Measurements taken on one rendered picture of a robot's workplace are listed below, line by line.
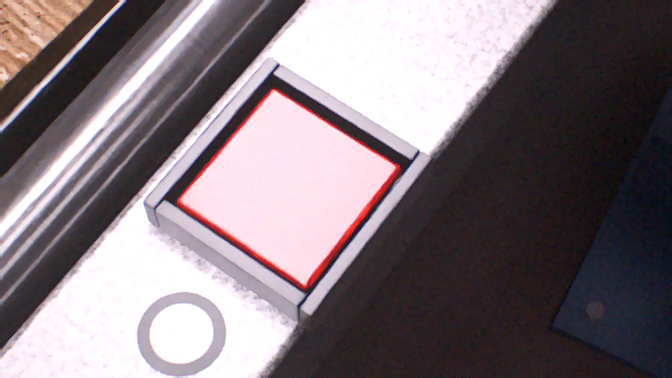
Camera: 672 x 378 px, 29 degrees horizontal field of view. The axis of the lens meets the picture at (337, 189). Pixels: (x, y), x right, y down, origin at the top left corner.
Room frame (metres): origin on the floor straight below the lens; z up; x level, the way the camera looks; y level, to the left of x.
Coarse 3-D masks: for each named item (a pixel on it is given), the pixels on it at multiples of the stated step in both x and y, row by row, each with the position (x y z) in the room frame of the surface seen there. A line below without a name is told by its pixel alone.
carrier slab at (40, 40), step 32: (0, 0) 0.29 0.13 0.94; (32, 0) 0.29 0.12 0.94; (64, 0) 0.29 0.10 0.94; (96, 0) 0.29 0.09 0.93; (0, 32) 0.27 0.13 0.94; (32, 32) 0.27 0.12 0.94; (64, 32) 0.28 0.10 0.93; (0, 64) 0.26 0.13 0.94; (32, 64) 0.26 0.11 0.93; (0, 96) 0.25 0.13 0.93
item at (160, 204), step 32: (256, 96) 0.25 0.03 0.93; (320, 96) 0.25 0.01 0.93; (224, 128) 0.23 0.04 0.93; (352, 128) 0.24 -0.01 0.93; (384, 128) 0.23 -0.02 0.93; (192, 160) 0.22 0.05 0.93; (416, 160) 0.22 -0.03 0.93; (160, 192) 0.21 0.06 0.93; (416, 192) 0.21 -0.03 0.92; (160, 224) 0.20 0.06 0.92; (192, 224) 0.20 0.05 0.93; (384, 224) 0.20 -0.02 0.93; (224, 256) 0.18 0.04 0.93; (352, 256) 0.18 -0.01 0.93; (256, 288) 0.17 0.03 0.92; (288, 288) 0.17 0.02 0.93; (320, 288) 0.17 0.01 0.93; (320, 320) 0.16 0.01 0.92
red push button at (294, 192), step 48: (288, 96) 0.25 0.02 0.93; (240, 144) 0.23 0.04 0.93; (288, 144) 0.23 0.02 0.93; (336, 144) 0.23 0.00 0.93; (192, 192) 0.21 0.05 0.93; (240, 192) 0.21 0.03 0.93; (288, 192) 0.21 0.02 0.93; (336, 192) 0.21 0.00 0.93; (384, 192) 0.21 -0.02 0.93; (240, 240) 0.19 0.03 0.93; (288, 240) 0.19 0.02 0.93; (336, 240) 0.19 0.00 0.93
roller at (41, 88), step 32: (128, 0) 0.31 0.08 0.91; (96, 32) 0.29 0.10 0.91; (128, 32) 0.30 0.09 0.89; (64, 64) 0.28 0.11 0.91; (96, 64) 0.29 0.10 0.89; (32, 96) 0.26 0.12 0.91; (64, 96) 0.27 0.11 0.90; (0, 128) 0.25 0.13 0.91; (32, 128) 0.25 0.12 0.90; (0, 160) 0.24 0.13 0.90
